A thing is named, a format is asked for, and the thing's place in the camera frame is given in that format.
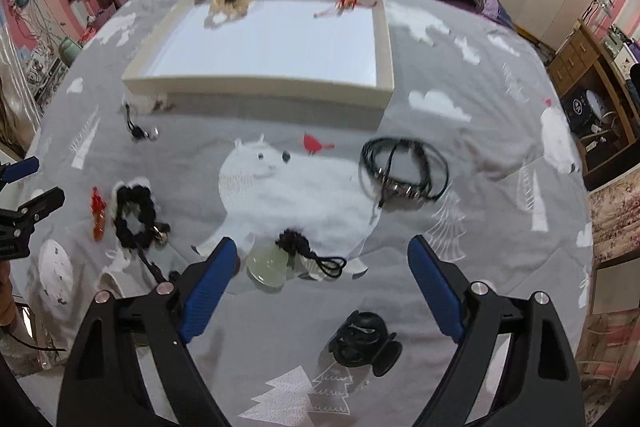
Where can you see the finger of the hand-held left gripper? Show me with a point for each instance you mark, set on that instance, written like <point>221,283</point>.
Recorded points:
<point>42,202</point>
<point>20,169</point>

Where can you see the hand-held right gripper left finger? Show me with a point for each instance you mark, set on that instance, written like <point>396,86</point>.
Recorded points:
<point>210,287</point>

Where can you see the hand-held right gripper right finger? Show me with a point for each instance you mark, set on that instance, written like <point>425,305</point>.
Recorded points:
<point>435,287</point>

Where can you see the black and white scrunchie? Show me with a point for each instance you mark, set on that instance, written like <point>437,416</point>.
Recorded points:
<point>131,196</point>

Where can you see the white shallow tray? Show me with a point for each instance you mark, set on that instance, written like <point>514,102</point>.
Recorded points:
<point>275,42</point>

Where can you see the person's left hand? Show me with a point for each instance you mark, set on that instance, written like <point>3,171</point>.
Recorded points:
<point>5,297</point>

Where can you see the red orange bead charm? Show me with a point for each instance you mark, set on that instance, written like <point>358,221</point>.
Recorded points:
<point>98,213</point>

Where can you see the black hair claw clip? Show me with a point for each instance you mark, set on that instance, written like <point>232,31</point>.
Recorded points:
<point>357,342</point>

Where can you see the green jar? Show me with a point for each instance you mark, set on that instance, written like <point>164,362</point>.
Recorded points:
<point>70,49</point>

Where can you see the grey bear print blanket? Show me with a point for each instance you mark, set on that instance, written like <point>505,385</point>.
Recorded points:
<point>310,202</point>

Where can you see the small cream fluffy ornament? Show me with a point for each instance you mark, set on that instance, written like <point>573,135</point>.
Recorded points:
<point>147,103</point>

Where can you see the floral cloth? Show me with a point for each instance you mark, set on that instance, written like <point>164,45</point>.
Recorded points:
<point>617,212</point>

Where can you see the dark box with round label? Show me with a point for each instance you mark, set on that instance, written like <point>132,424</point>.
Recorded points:
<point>580,108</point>

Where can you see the wooden desk with drawers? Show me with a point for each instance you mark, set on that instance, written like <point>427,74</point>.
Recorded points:
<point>570,62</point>

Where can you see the cream fluffy scrunchie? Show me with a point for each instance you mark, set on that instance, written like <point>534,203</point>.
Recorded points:
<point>231,2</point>

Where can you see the red tassel charm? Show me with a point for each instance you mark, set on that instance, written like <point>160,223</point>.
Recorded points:
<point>346,2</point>

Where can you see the desk lamp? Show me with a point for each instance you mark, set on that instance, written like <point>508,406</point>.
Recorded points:
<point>602,4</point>

